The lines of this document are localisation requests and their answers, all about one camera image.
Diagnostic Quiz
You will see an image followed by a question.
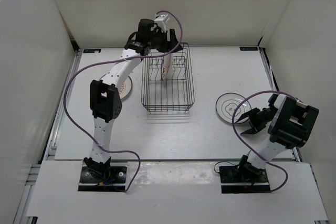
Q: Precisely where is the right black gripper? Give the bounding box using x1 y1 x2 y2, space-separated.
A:
238 107 277 135

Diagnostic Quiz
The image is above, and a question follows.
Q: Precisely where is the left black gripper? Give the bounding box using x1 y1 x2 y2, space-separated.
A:
147 28 182 54

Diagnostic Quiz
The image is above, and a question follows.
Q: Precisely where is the red-patterned plate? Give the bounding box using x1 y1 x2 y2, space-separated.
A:
161 54 173 80
119 76 133 100

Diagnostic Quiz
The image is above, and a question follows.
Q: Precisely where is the white plate teal rim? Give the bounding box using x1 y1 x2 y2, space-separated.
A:
215 92 251 124

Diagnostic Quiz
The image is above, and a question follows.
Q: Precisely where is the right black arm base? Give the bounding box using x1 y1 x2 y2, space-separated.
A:
214 165 270 194

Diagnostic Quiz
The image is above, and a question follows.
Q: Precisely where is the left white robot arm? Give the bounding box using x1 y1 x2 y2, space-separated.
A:
84 12 182 182

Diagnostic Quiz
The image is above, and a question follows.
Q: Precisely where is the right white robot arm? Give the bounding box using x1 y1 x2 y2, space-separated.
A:
236 94 319 182

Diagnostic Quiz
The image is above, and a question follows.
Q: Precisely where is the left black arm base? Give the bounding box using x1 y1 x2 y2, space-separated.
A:
78 163 128 192

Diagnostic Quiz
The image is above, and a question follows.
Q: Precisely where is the right dark table label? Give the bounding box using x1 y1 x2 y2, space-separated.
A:
239 46 258 51

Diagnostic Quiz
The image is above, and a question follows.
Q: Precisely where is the dark table label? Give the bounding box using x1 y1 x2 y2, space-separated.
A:
83 49 101 54
239 46 258 51

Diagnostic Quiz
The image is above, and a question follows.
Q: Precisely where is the left dark table label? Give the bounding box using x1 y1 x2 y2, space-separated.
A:
83 49 101 54

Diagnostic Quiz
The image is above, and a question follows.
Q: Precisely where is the white front board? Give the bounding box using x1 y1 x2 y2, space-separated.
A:
27 161 328 223

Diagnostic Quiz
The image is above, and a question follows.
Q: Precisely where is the metal wire dish rack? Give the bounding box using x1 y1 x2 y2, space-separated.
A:
141 42 195 113

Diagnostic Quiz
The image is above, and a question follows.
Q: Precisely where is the aluminium table frame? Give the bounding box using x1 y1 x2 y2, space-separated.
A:
13 48 79 224

